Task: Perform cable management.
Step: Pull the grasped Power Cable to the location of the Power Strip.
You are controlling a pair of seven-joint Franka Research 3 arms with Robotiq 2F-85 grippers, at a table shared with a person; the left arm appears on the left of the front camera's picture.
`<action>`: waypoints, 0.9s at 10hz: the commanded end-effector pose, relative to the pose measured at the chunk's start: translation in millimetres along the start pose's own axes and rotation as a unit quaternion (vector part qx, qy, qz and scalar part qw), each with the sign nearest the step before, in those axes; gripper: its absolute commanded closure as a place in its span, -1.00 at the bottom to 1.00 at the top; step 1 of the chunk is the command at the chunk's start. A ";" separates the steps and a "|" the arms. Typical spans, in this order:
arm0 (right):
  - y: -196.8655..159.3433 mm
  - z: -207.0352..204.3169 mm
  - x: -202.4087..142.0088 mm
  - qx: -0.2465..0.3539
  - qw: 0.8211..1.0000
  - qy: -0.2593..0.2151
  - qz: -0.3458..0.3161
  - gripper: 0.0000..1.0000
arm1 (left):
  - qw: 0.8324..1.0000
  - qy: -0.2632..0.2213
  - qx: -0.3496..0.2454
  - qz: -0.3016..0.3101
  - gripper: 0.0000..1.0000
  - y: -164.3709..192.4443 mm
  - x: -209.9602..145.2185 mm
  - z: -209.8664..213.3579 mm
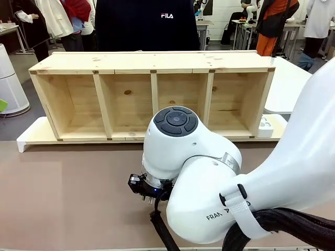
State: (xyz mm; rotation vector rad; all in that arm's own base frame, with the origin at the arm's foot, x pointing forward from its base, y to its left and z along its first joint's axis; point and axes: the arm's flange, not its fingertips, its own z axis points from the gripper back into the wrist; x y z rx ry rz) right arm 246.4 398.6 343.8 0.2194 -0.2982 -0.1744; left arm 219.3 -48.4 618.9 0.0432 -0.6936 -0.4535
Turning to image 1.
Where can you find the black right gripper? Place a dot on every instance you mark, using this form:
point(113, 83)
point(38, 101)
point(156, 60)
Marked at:
point(153, 191)

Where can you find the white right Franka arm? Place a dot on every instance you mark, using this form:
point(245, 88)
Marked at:
point(204, 162)

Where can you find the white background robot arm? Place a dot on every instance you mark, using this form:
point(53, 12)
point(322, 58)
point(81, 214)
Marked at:
point(200, 9)
point(251, 9)

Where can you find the white cylindrical air purifier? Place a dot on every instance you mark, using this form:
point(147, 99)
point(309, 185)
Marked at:
point(10, 89)

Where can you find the white monitor riser stand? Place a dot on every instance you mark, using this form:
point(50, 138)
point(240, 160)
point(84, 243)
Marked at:
point(277, 128)
point(39, 133)

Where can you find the wooden background desk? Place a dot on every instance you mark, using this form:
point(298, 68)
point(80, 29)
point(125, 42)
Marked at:
point(9, 30)

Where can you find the white power strip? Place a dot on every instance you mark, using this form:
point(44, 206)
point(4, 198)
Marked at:
point(265, 128)

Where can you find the light wooden four-compartment shelf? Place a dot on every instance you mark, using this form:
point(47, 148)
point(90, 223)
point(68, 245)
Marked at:
point(131, 62)

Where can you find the person in navy FILA sweater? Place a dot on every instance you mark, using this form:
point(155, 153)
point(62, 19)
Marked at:
point(146, 31)

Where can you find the white side table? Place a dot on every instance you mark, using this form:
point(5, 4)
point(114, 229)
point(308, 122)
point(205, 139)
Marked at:
point(288, 86)

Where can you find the seated person in black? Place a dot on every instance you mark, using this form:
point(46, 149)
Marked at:
point(233, 26)

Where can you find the grey background table with objects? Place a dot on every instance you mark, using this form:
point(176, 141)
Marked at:
point(243, 26)

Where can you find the blue bag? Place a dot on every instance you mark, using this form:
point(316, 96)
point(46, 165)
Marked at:
point(306, 62)

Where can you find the person in orange black clothing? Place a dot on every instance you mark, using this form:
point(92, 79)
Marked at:
point(274, 21)

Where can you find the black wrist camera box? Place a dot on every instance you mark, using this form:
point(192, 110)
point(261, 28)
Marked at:
point(135, 183)

